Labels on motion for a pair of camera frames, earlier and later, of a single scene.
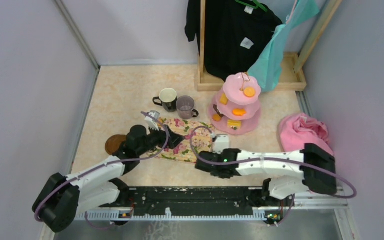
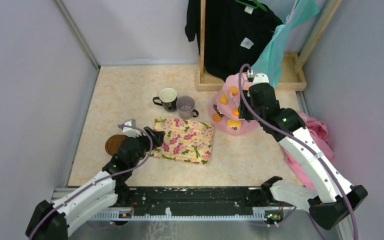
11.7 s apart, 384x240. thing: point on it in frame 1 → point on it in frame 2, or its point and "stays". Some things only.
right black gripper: (213, 174) → (244, 104)
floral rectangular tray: (198, 138) stays
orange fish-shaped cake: (238, 111) stays
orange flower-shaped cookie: (216, 117) stays
